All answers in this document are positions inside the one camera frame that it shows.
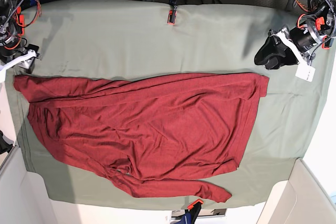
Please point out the top left orange clamp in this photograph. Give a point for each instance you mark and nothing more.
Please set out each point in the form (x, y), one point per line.
(20, 21)

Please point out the bottom orange blue clamp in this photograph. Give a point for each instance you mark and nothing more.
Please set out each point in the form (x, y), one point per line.
(191, 213)

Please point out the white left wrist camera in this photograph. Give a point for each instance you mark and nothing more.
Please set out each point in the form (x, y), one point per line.
(305, 72)

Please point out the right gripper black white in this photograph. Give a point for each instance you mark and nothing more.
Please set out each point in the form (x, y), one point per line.
(26, 60)

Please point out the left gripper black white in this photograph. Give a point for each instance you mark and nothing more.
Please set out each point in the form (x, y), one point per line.
(288, 47)

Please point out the red long-sleeve T-shirt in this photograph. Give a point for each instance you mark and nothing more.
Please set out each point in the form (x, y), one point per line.
(156, 137)

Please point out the top right orange clamp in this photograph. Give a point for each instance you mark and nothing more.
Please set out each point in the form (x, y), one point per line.
(327, 43)

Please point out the top centre blue clamp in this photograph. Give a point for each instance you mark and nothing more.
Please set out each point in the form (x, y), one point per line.
(172, 14)

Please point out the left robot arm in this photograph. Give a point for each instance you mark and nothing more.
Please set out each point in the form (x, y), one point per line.
(320, 13)

